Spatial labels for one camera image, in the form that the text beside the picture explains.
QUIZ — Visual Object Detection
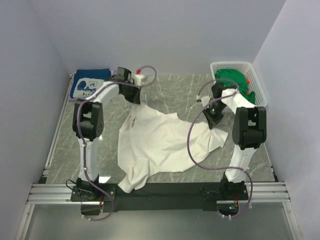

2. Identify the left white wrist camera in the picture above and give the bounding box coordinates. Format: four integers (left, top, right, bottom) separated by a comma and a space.
131, 69, 147, 87

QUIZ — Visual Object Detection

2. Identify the aluminium extrusion rail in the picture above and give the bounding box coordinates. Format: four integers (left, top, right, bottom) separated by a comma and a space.
26, 182, 291, 205

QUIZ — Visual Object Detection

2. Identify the white t-shirt red print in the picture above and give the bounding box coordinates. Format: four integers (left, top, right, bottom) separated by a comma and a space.
117, 103, 228, 193

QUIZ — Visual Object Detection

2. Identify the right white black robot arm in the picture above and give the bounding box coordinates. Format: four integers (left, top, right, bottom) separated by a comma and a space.
201, 82, 267, 198

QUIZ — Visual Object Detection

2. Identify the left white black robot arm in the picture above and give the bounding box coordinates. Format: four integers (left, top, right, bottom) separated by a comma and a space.
72, 67, 146, 201

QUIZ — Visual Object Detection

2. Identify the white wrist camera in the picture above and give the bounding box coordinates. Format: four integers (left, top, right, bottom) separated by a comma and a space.
196, 95, 211, 107
131, 69, 147, 87

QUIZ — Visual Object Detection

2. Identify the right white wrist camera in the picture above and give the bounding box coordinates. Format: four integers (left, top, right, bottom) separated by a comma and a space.
196, 95, 211, 107

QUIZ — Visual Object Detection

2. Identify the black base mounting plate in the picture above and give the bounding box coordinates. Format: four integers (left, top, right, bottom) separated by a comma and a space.
70, 181, 249, 215

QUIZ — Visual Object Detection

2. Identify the folded lilac t-shirt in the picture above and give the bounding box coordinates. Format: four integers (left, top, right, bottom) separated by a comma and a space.
67, 69, 118, 102

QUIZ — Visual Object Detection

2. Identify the green t-shirt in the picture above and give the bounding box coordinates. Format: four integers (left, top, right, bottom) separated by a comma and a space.
214, 68, 256, 105

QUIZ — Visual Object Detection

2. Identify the white plastic basket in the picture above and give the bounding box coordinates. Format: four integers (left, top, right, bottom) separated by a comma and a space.
210, 61, 268, 107

